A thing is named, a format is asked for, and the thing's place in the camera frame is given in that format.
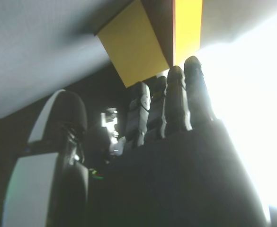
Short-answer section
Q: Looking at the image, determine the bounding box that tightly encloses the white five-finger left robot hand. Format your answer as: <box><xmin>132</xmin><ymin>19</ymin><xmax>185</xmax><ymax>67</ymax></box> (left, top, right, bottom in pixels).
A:
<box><xmin>1</xmin><ymin>55</ymin><xmax>272</xmax><ymax>227</ymax></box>

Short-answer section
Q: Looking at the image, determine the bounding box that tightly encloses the red-roofed yellow toy house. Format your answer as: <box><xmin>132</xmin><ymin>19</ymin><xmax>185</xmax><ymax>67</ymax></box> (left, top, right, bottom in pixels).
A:
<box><xmin>94</xmin><ymin>0</ymin><xmax>204</xmax><ymax>88</ymax></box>

